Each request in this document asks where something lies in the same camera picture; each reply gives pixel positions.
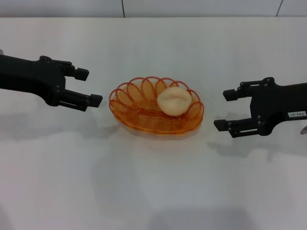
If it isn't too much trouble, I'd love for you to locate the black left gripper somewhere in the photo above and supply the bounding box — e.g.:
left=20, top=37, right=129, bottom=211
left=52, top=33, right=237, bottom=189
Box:
left=0, top=54, right=104, bottom=113

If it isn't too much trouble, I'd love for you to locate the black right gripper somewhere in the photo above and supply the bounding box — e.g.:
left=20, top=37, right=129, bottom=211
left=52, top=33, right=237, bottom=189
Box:
left=213, top=77, right=307, bottom=138

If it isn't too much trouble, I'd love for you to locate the pale round bread bun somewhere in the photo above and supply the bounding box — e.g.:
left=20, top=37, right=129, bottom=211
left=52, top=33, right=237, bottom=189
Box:
left=156, top=86, right=193, bottom=117

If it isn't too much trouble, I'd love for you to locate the orange woven plastic basket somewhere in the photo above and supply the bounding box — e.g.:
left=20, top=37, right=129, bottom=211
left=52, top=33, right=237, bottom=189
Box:
left=108, top=76, right=205, bottom=133

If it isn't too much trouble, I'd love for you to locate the white printed label sticker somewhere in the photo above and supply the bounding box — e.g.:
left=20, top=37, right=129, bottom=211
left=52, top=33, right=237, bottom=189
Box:
left=287, top=110, right=307, bottom=118

